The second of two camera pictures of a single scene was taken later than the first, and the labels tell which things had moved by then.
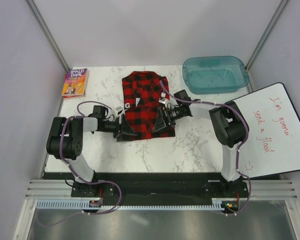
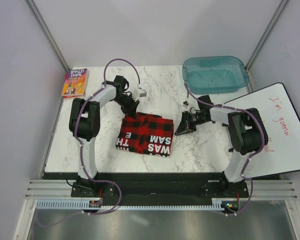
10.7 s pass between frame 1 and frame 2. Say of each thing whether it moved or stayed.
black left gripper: moved
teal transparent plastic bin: stayed
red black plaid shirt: moved
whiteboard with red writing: stayed
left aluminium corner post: stayed
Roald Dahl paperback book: stayed
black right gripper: moved
